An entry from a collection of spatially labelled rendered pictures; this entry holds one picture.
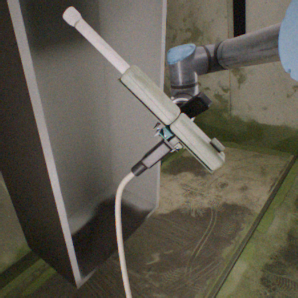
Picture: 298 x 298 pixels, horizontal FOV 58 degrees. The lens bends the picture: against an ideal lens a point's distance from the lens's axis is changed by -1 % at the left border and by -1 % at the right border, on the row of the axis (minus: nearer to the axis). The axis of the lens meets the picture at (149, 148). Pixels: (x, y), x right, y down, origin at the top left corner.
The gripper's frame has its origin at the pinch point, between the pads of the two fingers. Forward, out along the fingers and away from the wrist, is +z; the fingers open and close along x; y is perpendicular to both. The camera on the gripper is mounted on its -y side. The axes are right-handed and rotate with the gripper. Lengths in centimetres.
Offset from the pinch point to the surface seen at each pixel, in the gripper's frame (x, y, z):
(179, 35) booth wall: 22, 28, -239
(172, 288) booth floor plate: -77, 84, -38
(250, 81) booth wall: -54, 2, -208
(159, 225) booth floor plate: -67, 99, -87
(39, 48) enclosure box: 51, 31, -36
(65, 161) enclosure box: 15, 70, -41
